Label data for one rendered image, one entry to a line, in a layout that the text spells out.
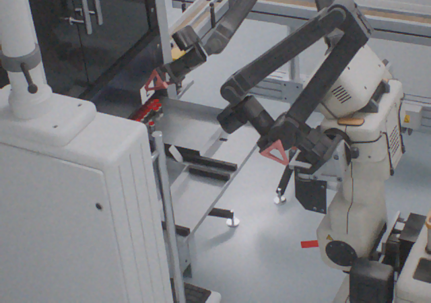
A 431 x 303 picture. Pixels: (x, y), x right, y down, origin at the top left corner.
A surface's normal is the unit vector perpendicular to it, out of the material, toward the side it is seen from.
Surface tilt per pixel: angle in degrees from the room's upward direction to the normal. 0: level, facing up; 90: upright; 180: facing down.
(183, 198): 0
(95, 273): 90
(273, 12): 90
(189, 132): 0
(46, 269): 90
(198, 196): 0
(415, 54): 90
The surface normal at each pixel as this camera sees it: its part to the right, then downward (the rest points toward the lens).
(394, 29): -0.44, 0.55
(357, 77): 0.60, -0.41
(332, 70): -0.29, 0.46
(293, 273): -0.08, -0.81
